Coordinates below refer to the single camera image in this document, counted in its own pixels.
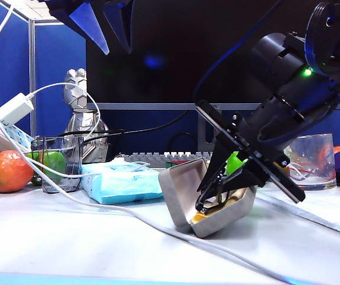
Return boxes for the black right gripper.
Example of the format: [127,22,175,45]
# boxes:
[195,94,307,210]

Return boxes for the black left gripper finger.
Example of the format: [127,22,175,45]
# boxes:
[49,0,111,56]
[103,0,135,55]

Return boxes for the black frame glasses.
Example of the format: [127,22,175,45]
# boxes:
[195,175,242,216]

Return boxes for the beige glasses case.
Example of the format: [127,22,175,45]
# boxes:
[158,157,257,239]

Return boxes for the green apple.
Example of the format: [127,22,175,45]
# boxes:
[27,150,67,185]
[225,151,250,176]

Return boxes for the black AOC computer monitor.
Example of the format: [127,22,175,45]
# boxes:
[85,0,340,153]

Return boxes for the silver robot bust figurine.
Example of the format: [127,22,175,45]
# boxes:
[64,68,110,164]

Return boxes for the clear round glass cup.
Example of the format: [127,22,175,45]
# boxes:
[284,133,336,191]

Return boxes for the grey white keyboard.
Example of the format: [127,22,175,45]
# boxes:
[115,150,214,167]

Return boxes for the printed paper plastic sleeve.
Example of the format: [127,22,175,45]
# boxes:
[256,183,340,235]

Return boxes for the white power adapter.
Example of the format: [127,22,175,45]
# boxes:
[0,92,35,125]

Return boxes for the light blue tissue pack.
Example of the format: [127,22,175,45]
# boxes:
[80,160,165,205]

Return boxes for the clear square glass container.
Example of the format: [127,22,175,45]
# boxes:
[30,135,85,194]

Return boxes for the black looped cable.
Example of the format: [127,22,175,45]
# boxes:
[169,132,199,152]

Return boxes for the thin white adapter cable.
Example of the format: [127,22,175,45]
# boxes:
[24,83,102,179]

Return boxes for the grey aluminium partition frame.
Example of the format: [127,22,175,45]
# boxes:
[0,0,86,139]

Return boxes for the black monitor cable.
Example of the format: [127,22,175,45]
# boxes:
[55,111,188,140]

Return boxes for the long white cable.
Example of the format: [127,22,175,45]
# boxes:
[0,99,289,284]

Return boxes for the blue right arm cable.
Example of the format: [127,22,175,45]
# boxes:
[192,0,282,102]

